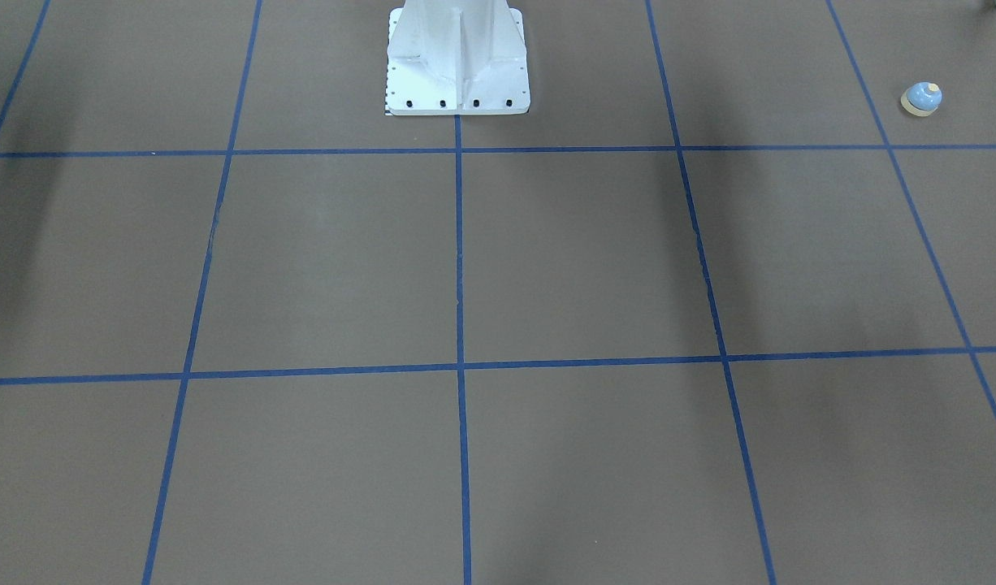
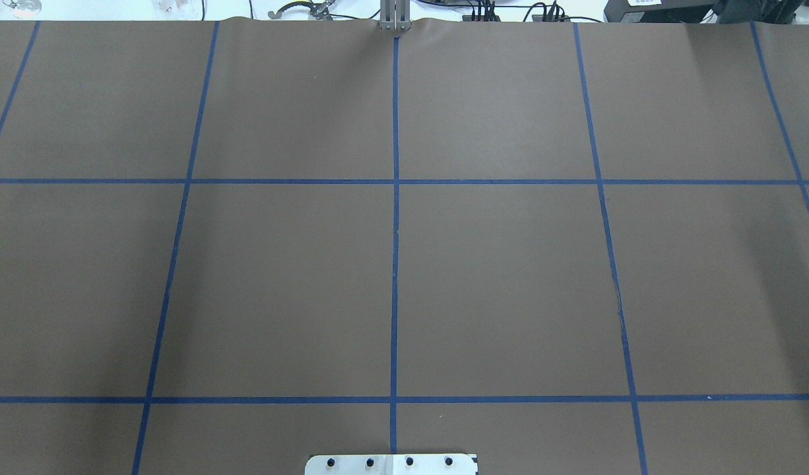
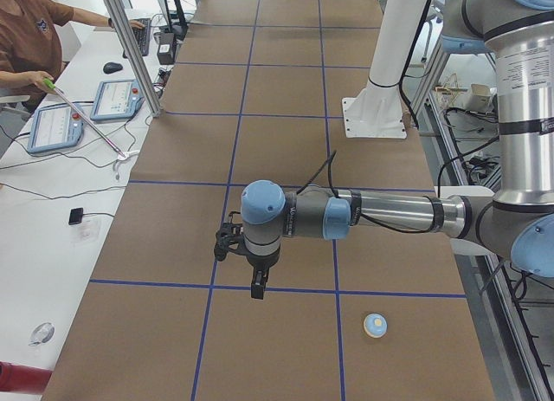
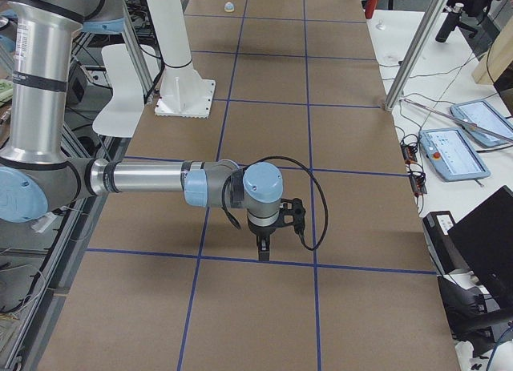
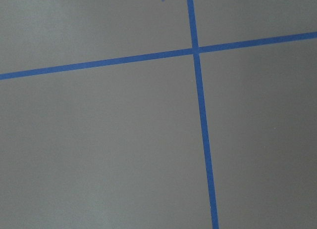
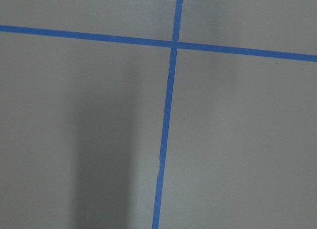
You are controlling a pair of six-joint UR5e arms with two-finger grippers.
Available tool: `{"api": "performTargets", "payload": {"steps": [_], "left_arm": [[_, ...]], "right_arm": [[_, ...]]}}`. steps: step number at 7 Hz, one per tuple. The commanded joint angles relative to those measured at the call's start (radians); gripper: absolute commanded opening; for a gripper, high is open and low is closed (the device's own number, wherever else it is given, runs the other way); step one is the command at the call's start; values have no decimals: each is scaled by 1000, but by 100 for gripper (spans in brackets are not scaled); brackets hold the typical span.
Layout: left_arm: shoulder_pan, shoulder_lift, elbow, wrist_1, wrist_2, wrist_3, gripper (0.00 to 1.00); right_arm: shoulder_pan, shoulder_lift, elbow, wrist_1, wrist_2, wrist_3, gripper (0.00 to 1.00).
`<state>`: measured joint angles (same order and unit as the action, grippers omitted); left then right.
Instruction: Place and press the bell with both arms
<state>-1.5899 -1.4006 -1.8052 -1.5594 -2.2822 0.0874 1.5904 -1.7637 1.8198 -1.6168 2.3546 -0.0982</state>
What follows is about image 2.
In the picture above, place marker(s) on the white metal mounting plate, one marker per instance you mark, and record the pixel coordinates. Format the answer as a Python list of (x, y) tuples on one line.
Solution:
[(414, 463)]

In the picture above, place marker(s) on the black device box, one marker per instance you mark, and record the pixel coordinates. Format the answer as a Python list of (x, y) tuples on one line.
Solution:
[(689, 12)]

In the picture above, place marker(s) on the clear plastic bag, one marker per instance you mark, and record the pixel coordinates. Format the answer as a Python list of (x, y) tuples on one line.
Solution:
[(23, 9)]

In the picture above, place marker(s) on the aluminium profile post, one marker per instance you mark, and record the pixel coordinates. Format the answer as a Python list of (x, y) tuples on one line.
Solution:
[(394, 15)]

